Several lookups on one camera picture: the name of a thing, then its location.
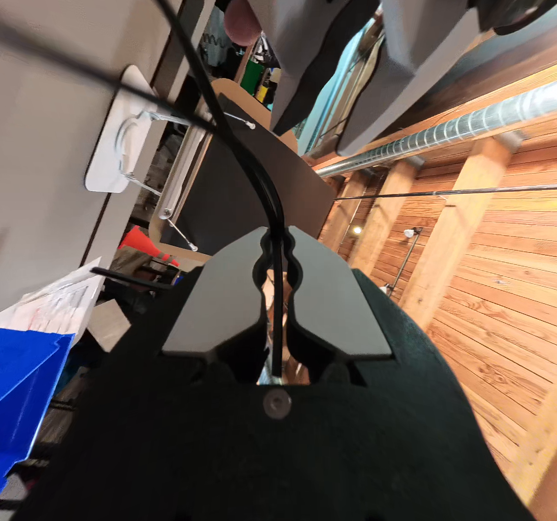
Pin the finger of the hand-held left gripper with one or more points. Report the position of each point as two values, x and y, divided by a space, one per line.
296 29
417 21

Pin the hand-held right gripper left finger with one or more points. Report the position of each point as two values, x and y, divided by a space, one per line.
217 303

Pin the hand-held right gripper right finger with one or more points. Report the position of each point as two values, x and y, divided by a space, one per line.
335 308

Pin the blue plastic bin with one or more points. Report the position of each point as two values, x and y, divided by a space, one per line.
30 377

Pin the person's left hand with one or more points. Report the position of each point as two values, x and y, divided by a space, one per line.
241 21

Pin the black board with wooden edge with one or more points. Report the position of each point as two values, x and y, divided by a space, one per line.
217 208

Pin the orange traffic cone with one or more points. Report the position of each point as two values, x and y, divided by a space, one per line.
139 242

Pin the small spotlight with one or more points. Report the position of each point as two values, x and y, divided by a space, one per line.
411 233

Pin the papers in plastic sleeve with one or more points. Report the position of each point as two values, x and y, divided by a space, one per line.
56 308

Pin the white stand base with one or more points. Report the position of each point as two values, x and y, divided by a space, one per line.
104 155

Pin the silver ceiling duct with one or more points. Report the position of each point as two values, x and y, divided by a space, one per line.
457 132

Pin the black ceiling rail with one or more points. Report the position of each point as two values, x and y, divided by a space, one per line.
478 191

